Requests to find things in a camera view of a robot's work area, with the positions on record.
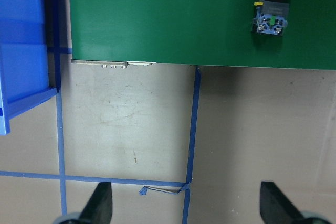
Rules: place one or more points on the red mushroom push button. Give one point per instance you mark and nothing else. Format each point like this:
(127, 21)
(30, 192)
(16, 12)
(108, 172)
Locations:
(270, 17)

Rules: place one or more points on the blue source bin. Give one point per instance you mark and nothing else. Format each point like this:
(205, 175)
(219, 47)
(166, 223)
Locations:
(24, 59)

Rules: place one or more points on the green conveyor belt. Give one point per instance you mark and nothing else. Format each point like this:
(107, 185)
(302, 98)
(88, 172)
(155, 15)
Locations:
(202, 32)

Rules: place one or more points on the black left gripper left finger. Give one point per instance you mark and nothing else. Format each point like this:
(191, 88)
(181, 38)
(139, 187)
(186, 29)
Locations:
(99, 207)

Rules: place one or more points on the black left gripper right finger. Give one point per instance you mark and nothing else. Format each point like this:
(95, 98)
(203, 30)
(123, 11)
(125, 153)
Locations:
(275, 207)

